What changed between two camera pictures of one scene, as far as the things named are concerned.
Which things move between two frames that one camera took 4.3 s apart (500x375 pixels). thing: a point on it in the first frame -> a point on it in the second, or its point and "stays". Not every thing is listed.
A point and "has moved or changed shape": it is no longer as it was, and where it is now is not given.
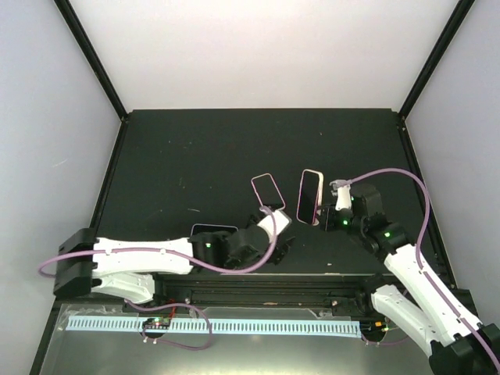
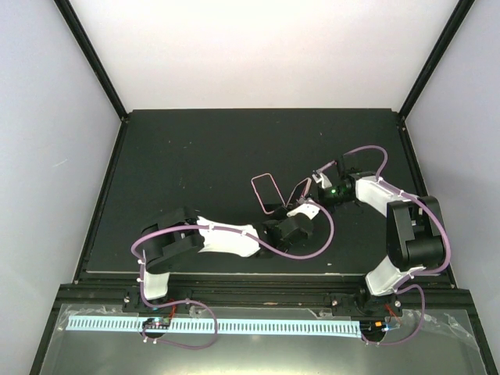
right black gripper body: [333, 224] -> [330, 198]
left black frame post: [76, 28] stays
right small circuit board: [373, 326] stays
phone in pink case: [267, 192] stays
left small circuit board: [159, 323] stays
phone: [310, 198] has moved or changed shape
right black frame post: [461, 10] stays
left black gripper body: [276, 254] -> [276, 212]
